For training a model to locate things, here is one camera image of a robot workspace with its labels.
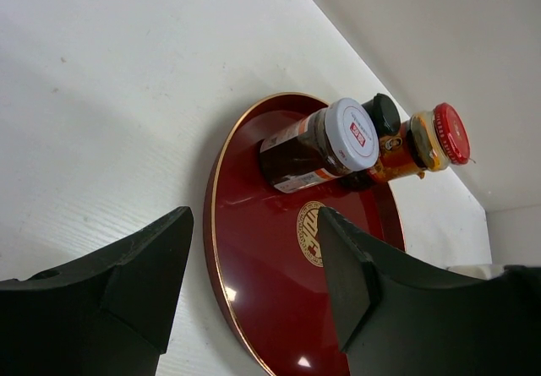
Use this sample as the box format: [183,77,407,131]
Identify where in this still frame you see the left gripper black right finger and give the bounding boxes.
[318,208,540,375]

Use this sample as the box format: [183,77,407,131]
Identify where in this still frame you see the red lid sauce jar back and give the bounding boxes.
[366,101,472,183]

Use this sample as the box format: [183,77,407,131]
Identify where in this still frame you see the white lid dark jar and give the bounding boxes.
[259,98,379,193]

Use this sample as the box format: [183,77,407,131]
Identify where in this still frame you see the small black cap spice bottle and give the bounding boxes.
[339,94,402,191]

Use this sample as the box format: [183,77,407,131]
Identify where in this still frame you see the red round tray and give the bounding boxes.
[203,93,405,375]

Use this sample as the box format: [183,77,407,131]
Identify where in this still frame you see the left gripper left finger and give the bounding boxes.
[1,207,194,375]

